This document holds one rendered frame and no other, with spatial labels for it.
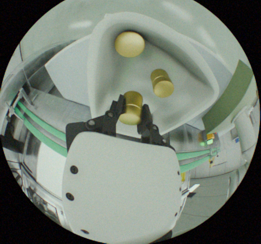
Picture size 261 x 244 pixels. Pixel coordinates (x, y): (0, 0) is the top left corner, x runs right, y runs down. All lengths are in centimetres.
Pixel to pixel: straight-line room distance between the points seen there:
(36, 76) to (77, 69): 57
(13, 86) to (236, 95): 99
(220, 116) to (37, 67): 103
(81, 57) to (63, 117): 22
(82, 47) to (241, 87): 42
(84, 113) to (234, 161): 642
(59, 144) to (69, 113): 12
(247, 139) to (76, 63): 61
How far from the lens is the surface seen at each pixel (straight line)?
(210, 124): 36
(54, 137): 34
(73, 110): 32
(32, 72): 74
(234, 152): 619
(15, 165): 91
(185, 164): 35
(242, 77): 32
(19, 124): 91
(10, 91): 69
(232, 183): 44
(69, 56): 23
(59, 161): 52
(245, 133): 43
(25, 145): 84
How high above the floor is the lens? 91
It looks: 34 degrees down
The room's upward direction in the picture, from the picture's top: 171 degrees counter-clockwise
